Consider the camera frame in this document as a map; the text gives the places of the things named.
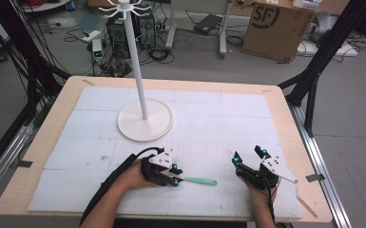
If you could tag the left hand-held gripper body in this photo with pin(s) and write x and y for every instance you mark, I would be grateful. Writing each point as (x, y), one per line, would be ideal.
(160, 161)

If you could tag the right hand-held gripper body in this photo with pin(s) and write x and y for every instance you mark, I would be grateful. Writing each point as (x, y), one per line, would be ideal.
(274, 167)

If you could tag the person's right hand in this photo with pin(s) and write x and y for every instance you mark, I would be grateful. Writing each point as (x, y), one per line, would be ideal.
(260, 193)

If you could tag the person's left hand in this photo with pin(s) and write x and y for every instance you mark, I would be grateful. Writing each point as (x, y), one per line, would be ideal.
(133, 177)

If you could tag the white grid mat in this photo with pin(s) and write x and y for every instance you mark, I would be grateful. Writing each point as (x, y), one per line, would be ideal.
(202, 202)

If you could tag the black tape piece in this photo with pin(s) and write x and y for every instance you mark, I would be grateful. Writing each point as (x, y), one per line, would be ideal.
(315, 177)
(24, 164)

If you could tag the person's dark clothing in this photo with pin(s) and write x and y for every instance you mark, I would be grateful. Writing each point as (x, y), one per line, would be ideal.
(177, 224)

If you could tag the white hook stand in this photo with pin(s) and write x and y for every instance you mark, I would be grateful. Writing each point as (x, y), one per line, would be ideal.
(144, 122)

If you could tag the brown cardboard box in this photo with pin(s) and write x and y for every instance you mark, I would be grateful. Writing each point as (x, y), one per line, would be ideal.
(275, 31)

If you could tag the power supply with green display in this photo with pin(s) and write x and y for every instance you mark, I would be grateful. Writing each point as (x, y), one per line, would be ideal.
(97, 50)

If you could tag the black computer tower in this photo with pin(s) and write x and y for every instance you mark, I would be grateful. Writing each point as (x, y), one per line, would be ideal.
(118, 38)
(147, 30)

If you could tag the white flat board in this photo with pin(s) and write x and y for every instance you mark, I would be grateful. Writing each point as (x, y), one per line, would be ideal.
(345, 50)

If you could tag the flat black case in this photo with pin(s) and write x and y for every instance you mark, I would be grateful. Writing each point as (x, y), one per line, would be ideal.
(207, 23)

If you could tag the white power strip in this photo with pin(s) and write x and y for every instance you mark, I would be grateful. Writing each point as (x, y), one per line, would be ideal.
(91, 36)

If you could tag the grey rounded device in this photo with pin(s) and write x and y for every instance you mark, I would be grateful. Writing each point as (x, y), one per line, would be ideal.
(324, 23)

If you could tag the white keypad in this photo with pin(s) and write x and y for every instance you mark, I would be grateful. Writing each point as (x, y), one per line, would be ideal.
(306, 3)

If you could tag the aluminium rail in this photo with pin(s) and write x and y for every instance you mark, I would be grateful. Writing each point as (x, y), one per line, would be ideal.
(323, 167)
(3, 164)

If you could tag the black metal frame stand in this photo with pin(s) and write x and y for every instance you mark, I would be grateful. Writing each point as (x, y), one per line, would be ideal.
(317, 60)
(28, 57)

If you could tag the white metal frame legs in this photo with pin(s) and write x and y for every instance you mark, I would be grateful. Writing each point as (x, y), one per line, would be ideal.
(223, 34)

